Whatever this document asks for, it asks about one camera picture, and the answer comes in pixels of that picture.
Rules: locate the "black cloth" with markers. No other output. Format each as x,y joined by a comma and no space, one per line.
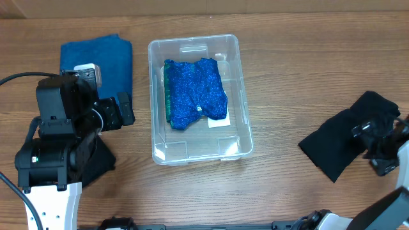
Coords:
101,162
333,147
371,105

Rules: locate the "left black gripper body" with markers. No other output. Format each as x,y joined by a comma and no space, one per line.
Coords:
111,119

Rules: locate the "sparkly blue green fabric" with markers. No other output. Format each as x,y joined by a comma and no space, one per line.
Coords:
193,90

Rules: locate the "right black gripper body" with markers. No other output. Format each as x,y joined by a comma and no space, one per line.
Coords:
382,151

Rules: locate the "clear plastic storage bin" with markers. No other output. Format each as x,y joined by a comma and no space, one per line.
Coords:
198,142

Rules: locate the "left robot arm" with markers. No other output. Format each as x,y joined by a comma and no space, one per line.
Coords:
63,151

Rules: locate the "white label in bin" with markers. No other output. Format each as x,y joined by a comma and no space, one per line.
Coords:
220,122

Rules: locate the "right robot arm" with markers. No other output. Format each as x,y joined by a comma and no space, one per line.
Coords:
388,213

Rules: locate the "folded blue denim cloth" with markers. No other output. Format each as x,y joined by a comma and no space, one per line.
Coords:
111,53

